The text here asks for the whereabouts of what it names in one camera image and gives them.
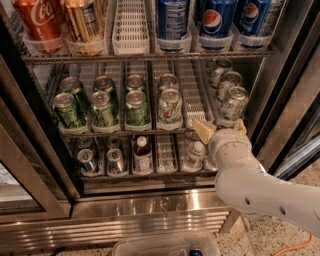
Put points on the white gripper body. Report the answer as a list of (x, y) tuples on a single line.
[(229, 140)]

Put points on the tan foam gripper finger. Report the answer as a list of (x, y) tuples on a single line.
[(204, 129), (239, 126)]

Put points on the white 7up can front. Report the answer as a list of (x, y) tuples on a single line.
[(233, 104)]

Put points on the white 7up can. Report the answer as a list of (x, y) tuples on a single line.
[(233, 104), (228, 80), (216, 68)]

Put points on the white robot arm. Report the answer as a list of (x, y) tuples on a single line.
[(243, 183)]

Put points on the white empty shelf tray middle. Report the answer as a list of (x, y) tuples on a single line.
[(195, 101)]

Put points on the white empty shelf tray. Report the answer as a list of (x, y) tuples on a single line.
[(130, 34), (195, 101)]

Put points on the white green can front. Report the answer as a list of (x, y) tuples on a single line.
[(170, 104)]

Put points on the white green can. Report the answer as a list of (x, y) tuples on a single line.
[(170, 104), (167, 81)]

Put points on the white 7up can middle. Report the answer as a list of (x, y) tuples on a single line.
[(228, 80)]

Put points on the white 7up can back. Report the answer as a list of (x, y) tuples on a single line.
[(216, 68)]

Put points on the white green can back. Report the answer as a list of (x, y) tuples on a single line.
[(167, 81)]

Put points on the silver blue can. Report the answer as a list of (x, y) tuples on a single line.
[(88, 160), (85, 143), (116, 163), (113, 142)]

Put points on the blue Pepsi can logo front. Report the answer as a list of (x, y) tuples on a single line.
[(217, 17)]

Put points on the blue Pepsi can right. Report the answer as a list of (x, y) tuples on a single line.
[(255, 21)]

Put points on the blue Pepsi can label side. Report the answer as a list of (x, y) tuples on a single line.
[(171, 23)]

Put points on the white empty shelf tray top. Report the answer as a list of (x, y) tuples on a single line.
[(130, 34)]

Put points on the silver blue can back left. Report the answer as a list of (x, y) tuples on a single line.
[(85, 143)]

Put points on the silver blue can front left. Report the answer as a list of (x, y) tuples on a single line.
[(88, 160)]

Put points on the green can back left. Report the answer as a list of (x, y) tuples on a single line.
[(76, 88)]

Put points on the green can front left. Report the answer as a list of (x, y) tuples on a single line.
[(68, 111)]

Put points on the gold soda can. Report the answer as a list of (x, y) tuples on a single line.
[(85, 21)]

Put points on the fridge glass door left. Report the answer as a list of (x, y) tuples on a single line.
[(27, 155)]

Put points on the red Coca-Cola can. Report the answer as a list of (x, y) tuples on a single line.
[(42, 23)]

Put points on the clear water bottle left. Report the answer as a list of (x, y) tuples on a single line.
[(194, 156)]

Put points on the brown drink bottle white cap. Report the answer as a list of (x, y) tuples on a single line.
[(143, 156)]

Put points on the clear plastic bin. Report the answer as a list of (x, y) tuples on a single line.
[(172, 244)]

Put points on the blue bottle cap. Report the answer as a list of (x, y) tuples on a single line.
[(195, 252)]

